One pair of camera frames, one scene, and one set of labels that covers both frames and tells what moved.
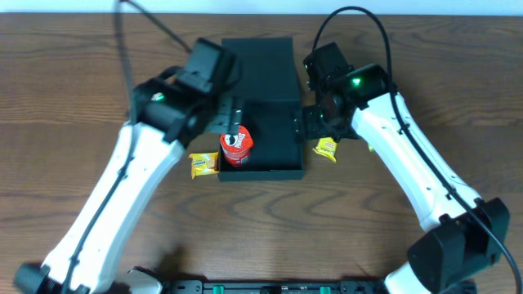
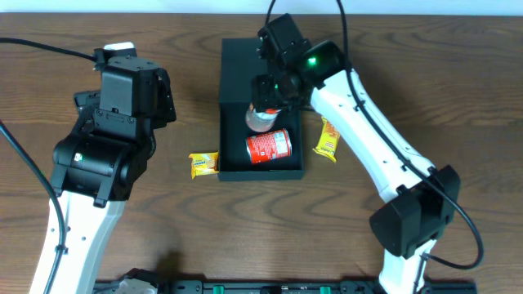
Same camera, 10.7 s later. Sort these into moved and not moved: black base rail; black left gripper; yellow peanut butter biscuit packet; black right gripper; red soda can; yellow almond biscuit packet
Moved: black left gripper; red soda can; black right gripper
Not moved: black base rail; yellow peanut butter biscuit packet; yellow almond biscuit packet
